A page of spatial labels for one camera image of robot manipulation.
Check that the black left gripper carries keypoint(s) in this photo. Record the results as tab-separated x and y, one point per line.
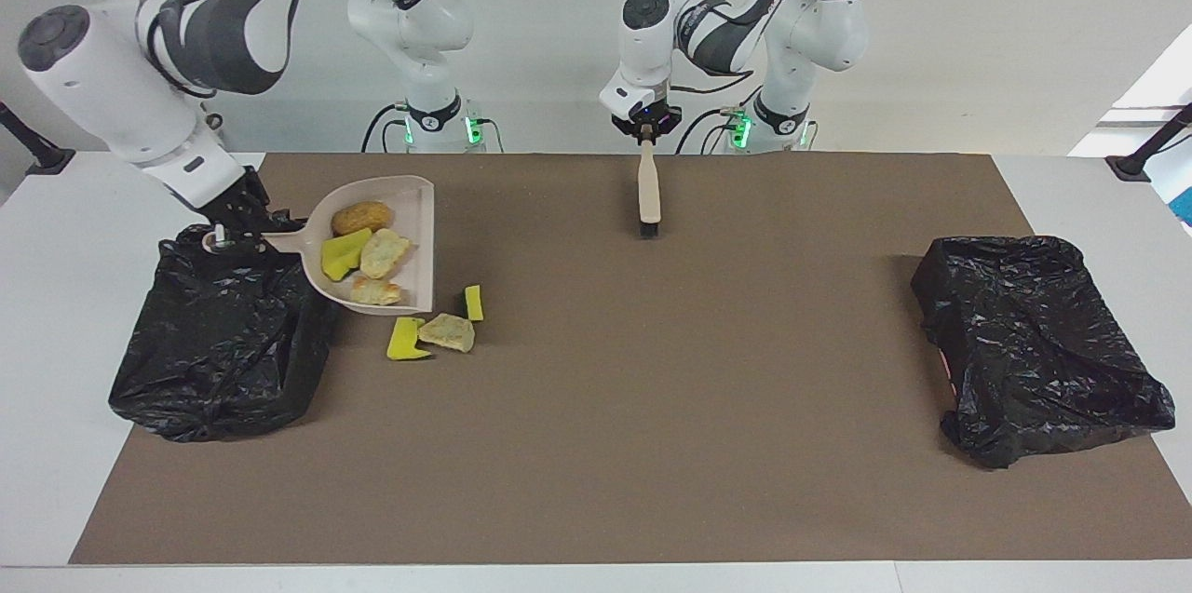
666	120

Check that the bin lined with black bag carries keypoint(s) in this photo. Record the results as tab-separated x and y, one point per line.
214	342
1024	342

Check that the black camera stand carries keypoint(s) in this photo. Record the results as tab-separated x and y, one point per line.
47	160
1131	167

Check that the notched yellow sponge piece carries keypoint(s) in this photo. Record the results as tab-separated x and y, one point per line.
405	342

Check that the brown table mat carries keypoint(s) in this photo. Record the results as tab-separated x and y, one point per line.
652	481

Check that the whitish angular foam chunk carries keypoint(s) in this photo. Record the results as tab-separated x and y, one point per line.
447	332

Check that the blue object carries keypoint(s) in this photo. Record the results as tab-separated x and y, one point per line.
1185	202

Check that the beige plastic dustpan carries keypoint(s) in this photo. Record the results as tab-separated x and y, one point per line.
410	230

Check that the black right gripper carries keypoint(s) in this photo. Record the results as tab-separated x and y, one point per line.
244	202

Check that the yellow sponge with green pad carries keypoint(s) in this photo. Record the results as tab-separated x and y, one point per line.
474	303

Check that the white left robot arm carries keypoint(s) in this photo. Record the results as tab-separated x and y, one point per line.
810	25

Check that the crusty bread chunk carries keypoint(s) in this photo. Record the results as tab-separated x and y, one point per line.
375	292

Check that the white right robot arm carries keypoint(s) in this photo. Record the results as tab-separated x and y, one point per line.
102	100

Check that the brown bread-like lump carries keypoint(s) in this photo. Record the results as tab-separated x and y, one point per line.
361	218

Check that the beige hand brush black bristles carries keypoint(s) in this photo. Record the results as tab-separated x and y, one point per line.
649	183

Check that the pale bread chunk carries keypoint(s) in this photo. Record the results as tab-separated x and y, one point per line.
384	253

